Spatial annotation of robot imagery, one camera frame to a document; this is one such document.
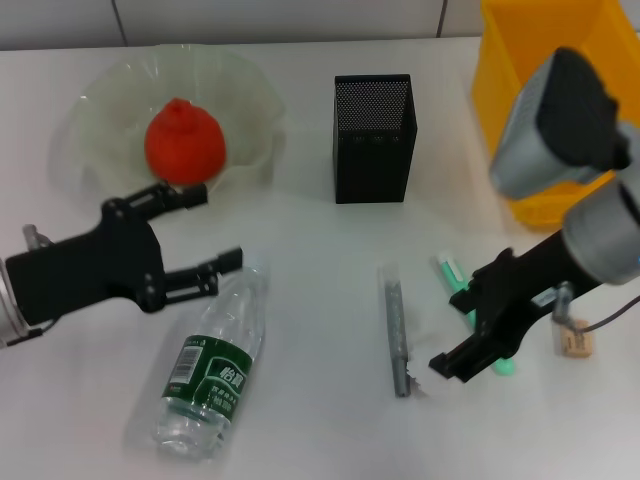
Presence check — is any tan eraser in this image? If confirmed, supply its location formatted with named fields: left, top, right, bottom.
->
left=557, top=319, right=596, bottom=357

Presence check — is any clear green-label water bottle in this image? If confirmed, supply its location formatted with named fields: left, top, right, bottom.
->
left=149, top=252, right=271, bottom=461

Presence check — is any right gripper connector cable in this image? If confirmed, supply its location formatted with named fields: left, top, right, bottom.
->
left=549, top=279, right=640, bottom=334

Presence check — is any grey pen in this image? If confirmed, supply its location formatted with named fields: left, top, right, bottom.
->
left=377, top=263, right=414, bottom=400

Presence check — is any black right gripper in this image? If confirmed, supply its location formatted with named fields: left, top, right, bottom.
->
left=428, top=230, right=601, bottom=385

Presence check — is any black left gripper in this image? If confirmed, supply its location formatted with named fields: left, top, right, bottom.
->
left=4, top=181, right=245, bottom=326

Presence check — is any black mesh pen holder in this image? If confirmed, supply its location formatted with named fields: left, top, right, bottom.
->
left=330, top=73, right=419, bottom=205

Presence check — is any orange fruit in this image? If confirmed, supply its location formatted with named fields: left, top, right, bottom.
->
left=143, top=98, right=227, bottom=184

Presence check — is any pale green glass fruit plate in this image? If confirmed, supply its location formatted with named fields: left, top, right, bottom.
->
left=67, top=43, right=289, bottom=201

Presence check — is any mint green pen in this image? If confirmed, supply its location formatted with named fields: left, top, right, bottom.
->
left=433, top=254, right=516, bottom=377

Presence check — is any yellow plastic bin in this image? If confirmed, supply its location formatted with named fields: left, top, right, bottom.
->
left=469, top=0, right=640, bottom=230

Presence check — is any gripper connector cable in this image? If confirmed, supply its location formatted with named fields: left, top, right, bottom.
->
left=549, top=279, right=640, bottom=334
left=22, top=224, right=56, bottom=251

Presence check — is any left gripper connector cable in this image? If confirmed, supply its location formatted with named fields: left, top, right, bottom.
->
left=22, top=224, right=56, bottom=251

